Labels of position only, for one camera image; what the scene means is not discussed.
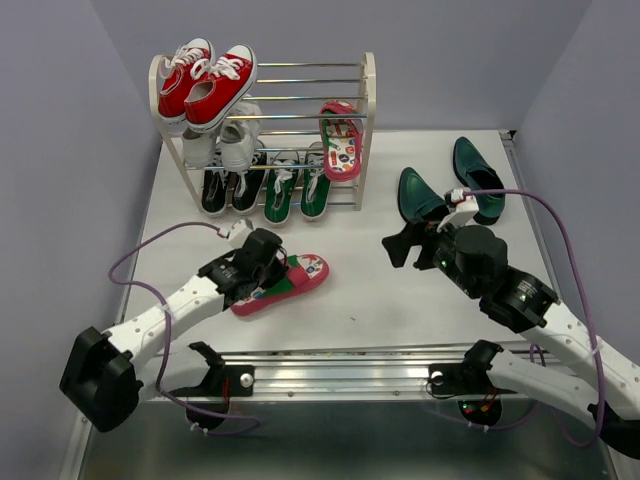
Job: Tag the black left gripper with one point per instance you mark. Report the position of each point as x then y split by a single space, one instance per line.
278 269

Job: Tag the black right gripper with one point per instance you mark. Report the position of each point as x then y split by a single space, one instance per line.
400 242

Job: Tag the pink slide sandal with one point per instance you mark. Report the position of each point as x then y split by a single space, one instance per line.
306 272
341 136

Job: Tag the green canvas sneaker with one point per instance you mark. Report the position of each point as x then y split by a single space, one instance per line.
281 182
316 185

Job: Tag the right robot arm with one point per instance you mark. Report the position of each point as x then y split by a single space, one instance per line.
603 389

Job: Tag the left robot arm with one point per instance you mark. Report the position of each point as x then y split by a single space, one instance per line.
103 373

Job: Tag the black sneaker right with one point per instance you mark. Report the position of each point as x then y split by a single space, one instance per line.
250 176

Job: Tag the black sneaker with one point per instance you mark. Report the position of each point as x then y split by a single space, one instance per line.
250 176
214 192

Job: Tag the dark green loafer near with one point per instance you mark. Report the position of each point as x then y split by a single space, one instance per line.
416 200

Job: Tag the dark green loafer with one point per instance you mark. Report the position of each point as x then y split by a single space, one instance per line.
416 200
472 171

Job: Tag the black sneaker left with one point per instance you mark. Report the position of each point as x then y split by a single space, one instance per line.
214 192

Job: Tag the dark green loafer far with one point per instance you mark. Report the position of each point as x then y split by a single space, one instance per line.
472 171

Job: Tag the white sneaker left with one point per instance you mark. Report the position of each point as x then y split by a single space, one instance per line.
199 149

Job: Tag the white sneaker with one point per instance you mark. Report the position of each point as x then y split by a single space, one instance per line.
199 149
238 134

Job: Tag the white sneaker right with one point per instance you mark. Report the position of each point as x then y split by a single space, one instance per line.
238 134

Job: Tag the red sneaker right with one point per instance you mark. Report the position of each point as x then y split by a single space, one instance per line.
218 86

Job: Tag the red sneaker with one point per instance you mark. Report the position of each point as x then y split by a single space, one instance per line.
178 80
218 86

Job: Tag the red sneaker left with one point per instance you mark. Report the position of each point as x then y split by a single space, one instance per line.
178 80

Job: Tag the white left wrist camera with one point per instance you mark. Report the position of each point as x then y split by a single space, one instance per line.
237 233

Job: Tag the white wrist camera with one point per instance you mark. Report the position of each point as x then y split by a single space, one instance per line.
462 206
237 233

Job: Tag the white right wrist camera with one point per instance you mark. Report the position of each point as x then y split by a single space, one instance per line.
462 206

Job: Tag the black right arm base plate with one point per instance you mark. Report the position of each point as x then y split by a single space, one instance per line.
458 379

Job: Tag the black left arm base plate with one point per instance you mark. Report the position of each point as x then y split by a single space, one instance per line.
200 371

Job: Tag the aluminium table edge rail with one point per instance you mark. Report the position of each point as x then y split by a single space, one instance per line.
392 375

